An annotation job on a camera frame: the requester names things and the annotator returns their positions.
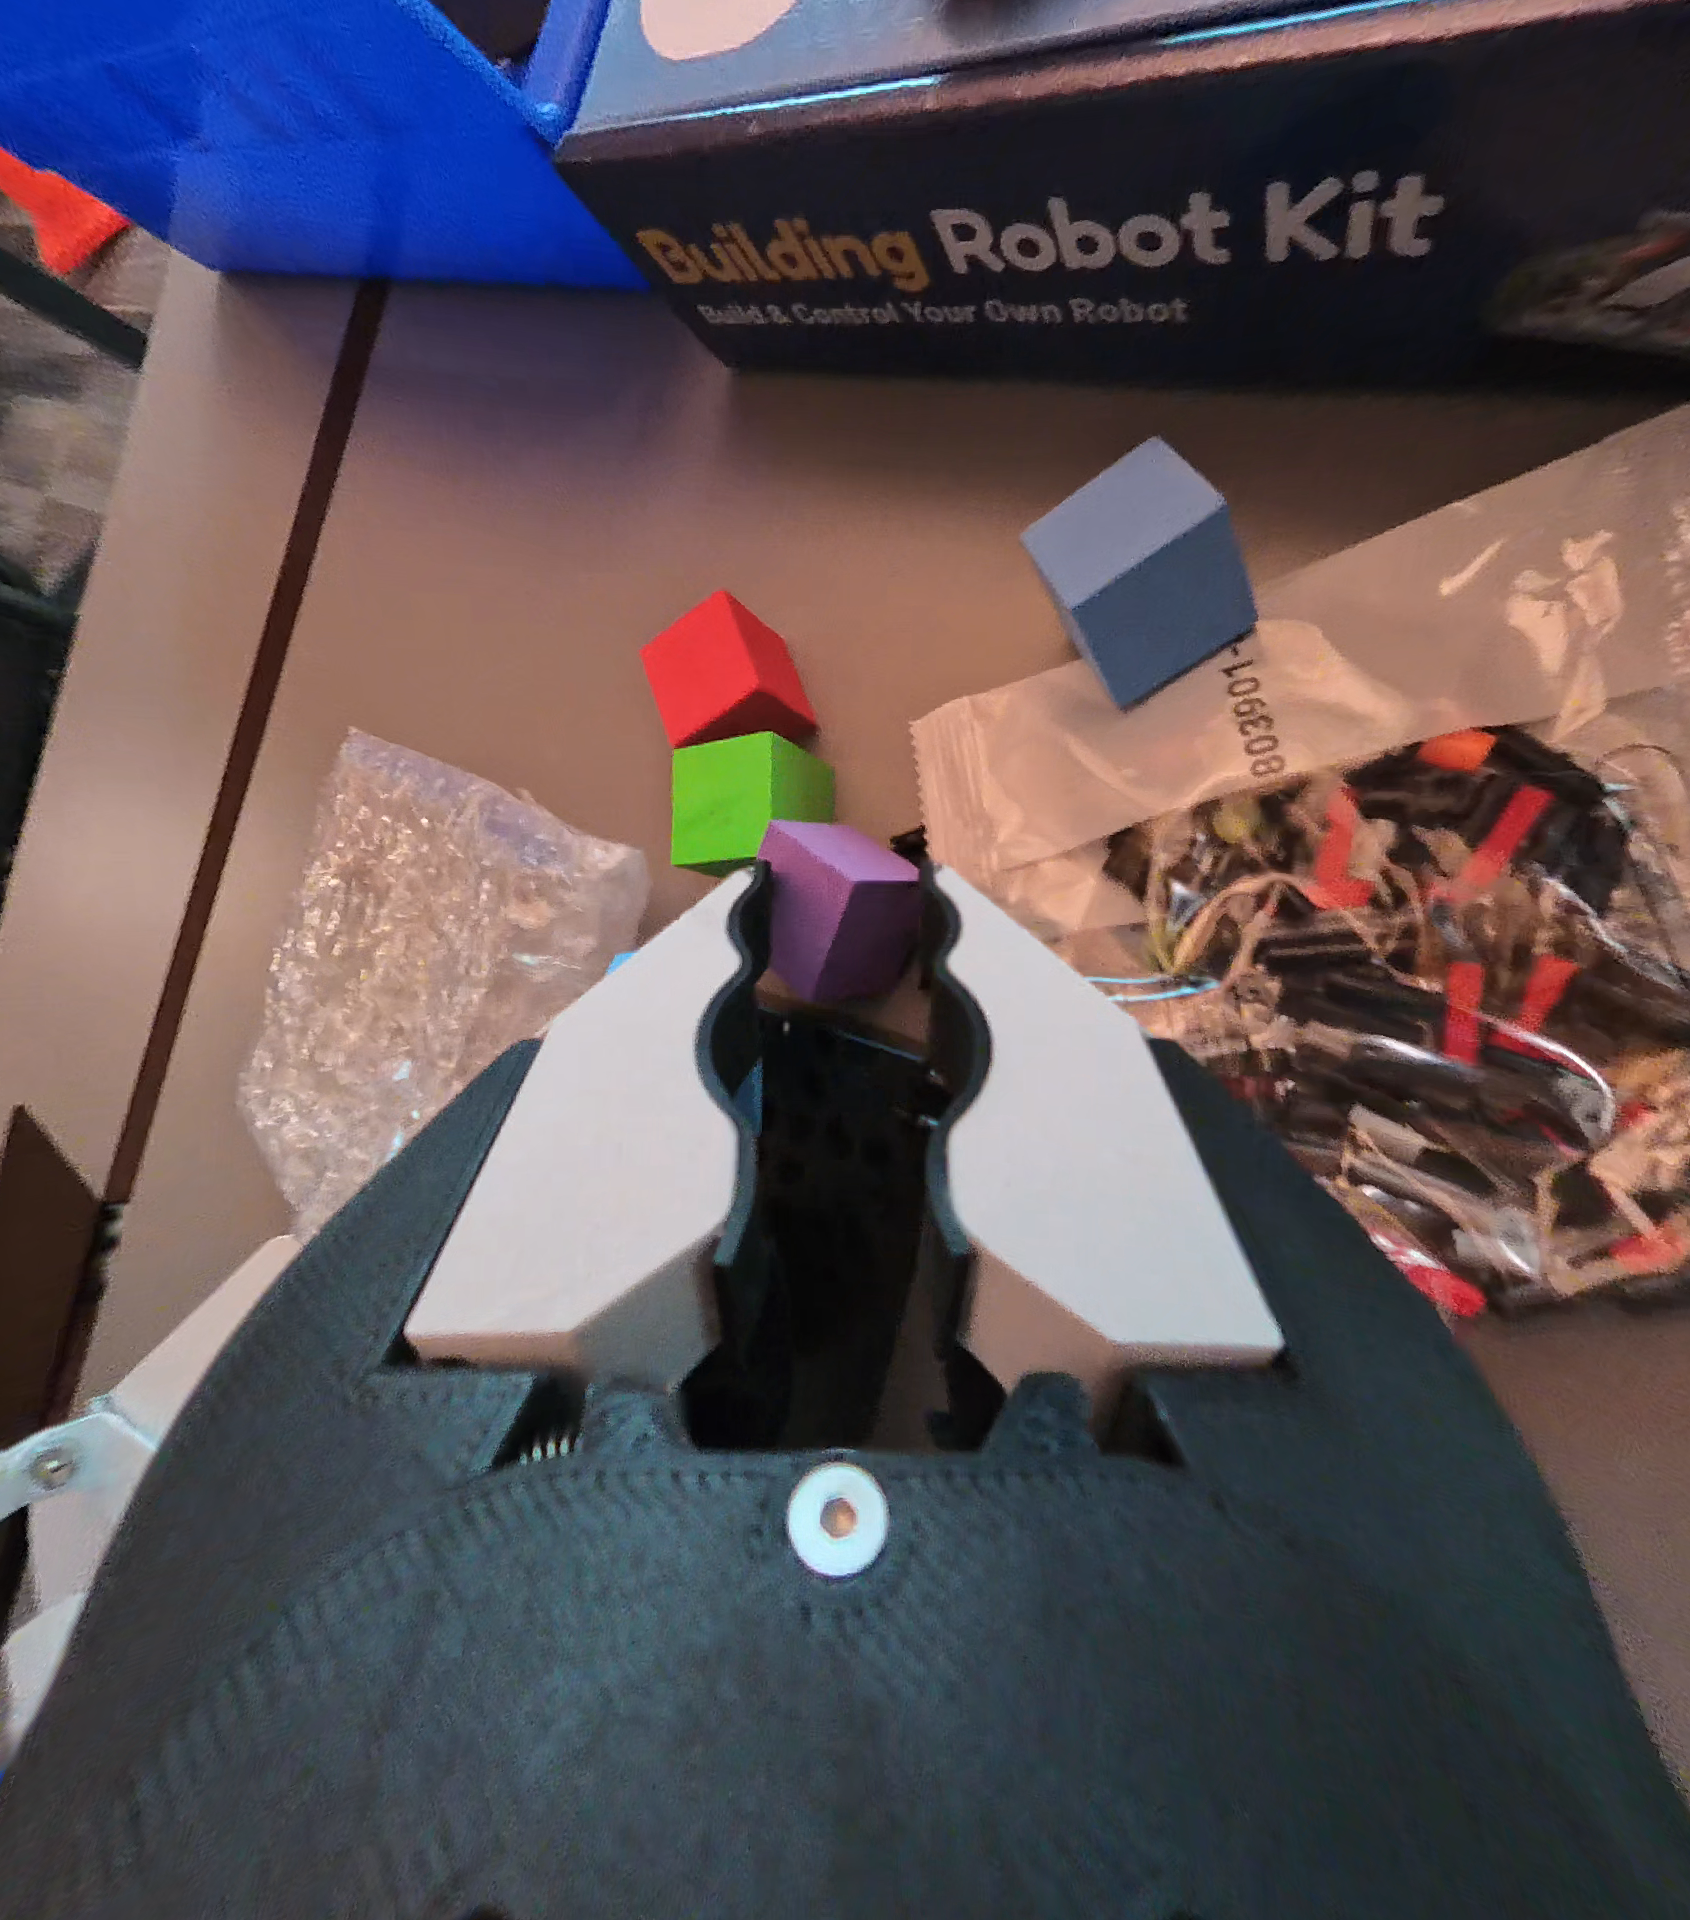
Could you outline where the black perforated plastic block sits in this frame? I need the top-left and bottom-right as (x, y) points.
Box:
(723, 1012), (975, 1449)

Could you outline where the red wooden cube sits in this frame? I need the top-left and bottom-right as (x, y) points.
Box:
(637, 590), (819, 750)

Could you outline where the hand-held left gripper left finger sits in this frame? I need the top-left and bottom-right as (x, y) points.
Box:
(404, 867), (787, 1442)

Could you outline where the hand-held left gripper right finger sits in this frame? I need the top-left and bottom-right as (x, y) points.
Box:
(917, 867), (1289, 1444)

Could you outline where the dark blue cardboard kit box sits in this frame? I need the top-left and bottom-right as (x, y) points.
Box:
(553, 0), (1690, 392)

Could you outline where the green wooden cube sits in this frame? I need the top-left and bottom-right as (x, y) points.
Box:
(669, 731), (837, 875)

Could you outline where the blue plastic storage bin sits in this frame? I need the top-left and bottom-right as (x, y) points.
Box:
(0, 0), (651, 295)

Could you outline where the orange traffic cone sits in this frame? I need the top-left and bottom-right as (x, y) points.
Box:
(0, 74), (130, 274)

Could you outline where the grey desk with cable flap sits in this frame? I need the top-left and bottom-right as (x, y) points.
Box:
(0, 255), (389, 1802)

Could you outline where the purple wooden cube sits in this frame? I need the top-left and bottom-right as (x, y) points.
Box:
(755, 821), (923, 1004)

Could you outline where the clear bubble wrap sheet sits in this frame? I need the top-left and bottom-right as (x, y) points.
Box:
(236, 727), (651, 1223)

